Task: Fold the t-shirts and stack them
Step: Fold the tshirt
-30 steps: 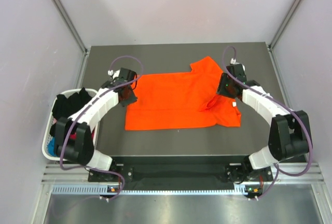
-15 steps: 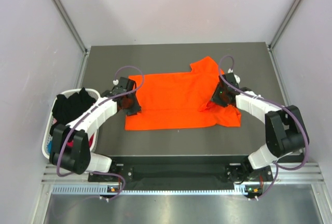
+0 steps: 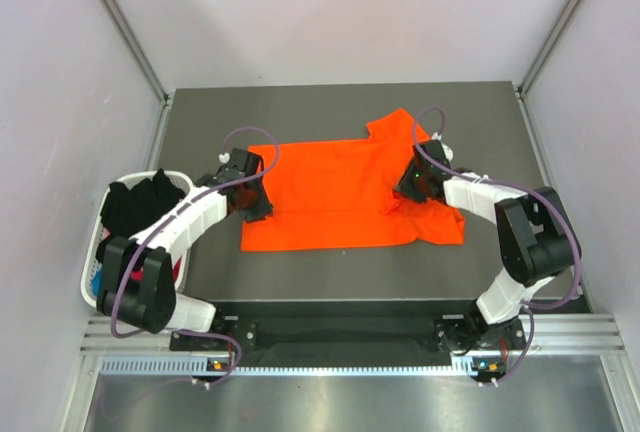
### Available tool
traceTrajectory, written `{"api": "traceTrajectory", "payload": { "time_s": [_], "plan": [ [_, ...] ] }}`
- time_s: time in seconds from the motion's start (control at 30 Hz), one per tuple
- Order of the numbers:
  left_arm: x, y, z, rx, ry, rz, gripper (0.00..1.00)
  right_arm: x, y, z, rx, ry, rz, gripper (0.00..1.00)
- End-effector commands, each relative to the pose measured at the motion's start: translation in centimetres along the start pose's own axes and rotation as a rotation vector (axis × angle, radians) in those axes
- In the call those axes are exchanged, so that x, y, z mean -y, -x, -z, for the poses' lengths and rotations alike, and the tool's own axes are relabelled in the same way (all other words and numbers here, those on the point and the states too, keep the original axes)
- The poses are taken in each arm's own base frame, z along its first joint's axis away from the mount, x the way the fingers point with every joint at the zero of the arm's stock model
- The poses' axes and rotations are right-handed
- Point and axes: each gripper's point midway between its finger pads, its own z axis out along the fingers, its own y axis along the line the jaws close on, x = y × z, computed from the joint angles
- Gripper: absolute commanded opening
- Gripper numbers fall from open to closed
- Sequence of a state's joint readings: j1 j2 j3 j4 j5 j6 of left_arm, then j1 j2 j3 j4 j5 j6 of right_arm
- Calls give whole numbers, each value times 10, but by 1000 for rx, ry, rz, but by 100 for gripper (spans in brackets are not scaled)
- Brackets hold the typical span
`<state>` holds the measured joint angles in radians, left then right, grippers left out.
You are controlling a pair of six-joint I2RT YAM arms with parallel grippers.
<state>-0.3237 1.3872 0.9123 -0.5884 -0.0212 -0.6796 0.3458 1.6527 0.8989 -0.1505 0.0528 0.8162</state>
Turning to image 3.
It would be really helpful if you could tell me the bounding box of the white laundry basket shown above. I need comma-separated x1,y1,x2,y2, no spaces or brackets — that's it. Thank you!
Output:
80,171,193,308

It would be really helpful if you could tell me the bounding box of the slotted grey cable duct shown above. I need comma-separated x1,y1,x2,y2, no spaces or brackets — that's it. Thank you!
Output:
99,355,506,377

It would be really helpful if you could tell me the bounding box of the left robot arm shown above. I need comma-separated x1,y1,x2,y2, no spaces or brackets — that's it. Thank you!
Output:
95,148,273,349

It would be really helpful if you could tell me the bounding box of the orange t-shirt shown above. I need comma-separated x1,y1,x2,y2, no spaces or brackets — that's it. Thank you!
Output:
240,109,465,252

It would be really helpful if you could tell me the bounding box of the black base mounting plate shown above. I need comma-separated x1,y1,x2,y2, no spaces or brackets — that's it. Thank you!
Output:
169,299,531,353

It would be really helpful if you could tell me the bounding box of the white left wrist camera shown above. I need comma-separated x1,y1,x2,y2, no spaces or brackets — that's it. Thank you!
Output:
218,152,230,164

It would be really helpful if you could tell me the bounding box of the black garment in basket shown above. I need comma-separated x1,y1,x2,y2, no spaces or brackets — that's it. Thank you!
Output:
96,169,186,263

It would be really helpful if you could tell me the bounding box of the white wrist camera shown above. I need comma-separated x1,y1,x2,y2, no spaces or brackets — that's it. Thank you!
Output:
218,152,230,164
431,132,454,162

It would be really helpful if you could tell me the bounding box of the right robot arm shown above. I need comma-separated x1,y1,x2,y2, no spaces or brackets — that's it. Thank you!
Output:
395,140,581,348

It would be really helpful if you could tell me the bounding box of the blue garment in basket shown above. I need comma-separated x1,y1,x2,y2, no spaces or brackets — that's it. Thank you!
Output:
90,269,102,297

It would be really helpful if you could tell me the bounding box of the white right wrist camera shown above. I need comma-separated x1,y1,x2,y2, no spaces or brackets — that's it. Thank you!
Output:
431,132,454,162

